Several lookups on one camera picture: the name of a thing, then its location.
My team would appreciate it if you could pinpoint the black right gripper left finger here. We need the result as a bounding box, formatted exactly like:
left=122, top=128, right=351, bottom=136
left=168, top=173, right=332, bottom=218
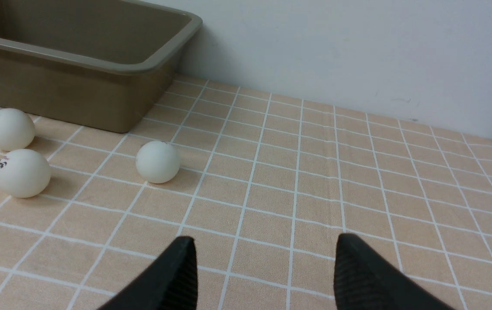
left=100, top=236, right=198, bottom=310

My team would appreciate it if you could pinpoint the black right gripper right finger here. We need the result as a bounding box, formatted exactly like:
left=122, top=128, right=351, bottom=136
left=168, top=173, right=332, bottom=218
left=334, top=233, right=452, bottom=310

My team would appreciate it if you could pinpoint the white ball with logo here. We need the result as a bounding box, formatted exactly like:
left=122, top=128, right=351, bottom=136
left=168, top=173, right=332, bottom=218
left=0, top=149, right=51, bottom=198

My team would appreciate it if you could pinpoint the checkered beige tablecloth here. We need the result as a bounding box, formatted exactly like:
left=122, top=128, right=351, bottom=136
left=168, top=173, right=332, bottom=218
left=0, top=76, right=492, bottom=310

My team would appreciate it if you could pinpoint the olive green plastic bin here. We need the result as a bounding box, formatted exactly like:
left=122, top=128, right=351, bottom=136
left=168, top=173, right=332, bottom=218
left=0, top=0, right=202, bottom=133

